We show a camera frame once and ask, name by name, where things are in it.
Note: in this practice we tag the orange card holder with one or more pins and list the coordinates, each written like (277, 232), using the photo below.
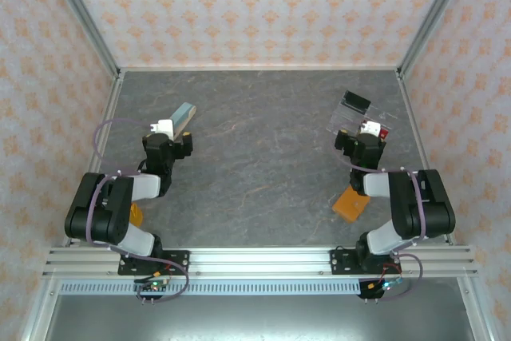
(350, 204)

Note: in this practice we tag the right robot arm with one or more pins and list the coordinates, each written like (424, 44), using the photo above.
(419, 205)

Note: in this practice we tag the red card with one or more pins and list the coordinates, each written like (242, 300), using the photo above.
(384, 132)

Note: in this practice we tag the clear acrylic card stand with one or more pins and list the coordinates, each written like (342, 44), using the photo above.
(343, 119)

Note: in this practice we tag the black card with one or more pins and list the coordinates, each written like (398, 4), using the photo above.
(356, 102)

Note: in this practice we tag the blue and tan block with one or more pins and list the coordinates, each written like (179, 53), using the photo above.
(184, 113)

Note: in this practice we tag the orange pen cup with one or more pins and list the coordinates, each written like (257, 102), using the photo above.
(136, 215)

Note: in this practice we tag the small LED circuit board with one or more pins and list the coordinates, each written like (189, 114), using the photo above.
(385, 286)
(153, 286)

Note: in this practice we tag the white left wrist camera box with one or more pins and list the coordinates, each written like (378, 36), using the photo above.
(163, 128)

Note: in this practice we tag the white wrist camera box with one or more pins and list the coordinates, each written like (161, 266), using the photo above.
(369, 129)
(163, 128)

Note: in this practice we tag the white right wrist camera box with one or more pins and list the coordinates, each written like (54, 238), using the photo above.
(369, 129)

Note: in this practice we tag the aluminium table side rail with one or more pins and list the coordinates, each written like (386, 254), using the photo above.
(417, 125)
(105, 125)

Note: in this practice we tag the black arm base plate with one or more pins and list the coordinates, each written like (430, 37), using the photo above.
(179, 263)
(343, 263)

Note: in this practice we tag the aluminium frame post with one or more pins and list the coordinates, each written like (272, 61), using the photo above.
(84, 17)
(435, 17)

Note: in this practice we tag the aluminium mounting rail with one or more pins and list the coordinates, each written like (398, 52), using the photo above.
(259, 263)

